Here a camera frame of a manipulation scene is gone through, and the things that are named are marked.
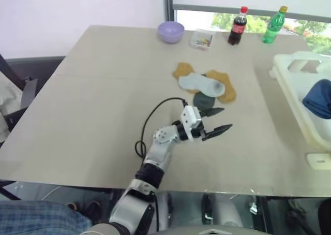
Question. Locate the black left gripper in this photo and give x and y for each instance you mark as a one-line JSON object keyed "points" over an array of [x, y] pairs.
{"points": [[199, 132]]}

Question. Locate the blue sock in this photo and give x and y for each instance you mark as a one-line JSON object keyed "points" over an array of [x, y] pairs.
{"points": [[319, 100]]}

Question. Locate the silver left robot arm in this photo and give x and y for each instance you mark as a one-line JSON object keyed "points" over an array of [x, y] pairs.
{"points": [[160, 152]]}

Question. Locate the white plastic basket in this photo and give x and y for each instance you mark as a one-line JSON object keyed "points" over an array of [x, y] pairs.
{"points": [[292, 95]]}

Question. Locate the clear box of coloured clips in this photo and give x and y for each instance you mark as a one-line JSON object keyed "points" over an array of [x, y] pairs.
{"points": [[203, 39]]}

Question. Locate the dark green sock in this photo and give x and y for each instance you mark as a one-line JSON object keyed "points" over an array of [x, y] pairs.
{"points": [[203, 101]]}

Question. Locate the mustard yellow sock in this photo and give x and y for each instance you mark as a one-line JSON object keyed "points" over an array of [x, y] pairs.
{"points": [[227, 90], [183, 69]]}

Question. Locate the light grey sock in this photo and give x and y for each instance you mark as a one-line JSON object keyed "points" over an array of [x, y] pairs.
{"points": [[196, 83]]}

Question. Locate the grey rounded robot leg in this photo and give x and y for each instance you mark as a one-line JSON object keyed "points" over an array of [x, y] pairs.
{"points": [[228, 211], [164, 211]]}

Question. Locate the cola bottle with red cap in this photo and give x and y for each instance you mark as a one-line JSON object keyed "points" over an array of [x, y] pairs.
{"points": [[237, 26]]}

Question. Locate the purple plastic bowl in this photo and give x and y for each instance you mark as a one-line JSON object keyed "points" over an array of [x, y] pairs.
{"points": [[170, 33]]}

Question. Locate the grey robot torso edge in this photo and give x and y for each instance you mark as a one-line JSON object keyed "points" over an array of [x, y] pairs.
{"points": [[207, 231]]}

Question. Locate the green bottle with yellow cap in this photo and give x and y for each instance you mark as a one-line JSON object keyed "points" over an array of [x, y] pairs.
{"points": [[273, 26]]}

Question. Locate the black shoe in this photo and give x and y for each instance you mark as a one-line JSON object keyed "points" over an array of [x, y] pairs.
{"points": [[94, 211]]}

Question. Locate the dark grey chair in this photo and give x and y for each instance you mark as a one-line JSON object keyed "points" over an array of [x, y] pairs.
{"points": [[33, 69]]}

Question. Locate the person in beige clothing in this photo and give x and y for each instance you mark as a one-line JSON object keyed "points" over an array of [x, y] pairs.
{"points": [[9, 97]]}

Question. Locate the person in blue plaid trousers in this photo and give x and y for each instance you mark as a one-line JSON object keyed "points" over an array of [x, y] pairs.
{"points": [[31, 219]]}

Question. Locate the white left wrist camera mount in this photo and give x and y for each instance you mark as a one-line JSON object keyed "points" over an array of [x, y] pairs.
{"points": [[188, 116]]}

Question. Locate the dark window frame post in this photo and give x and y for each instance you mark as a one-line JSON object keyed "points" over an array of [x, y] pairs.
{"points": [[168, 3]]}

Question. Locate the black metal table frame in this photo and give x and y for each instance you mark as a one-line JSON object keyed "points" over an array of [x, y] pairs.
{"points": [[7, 189]]}

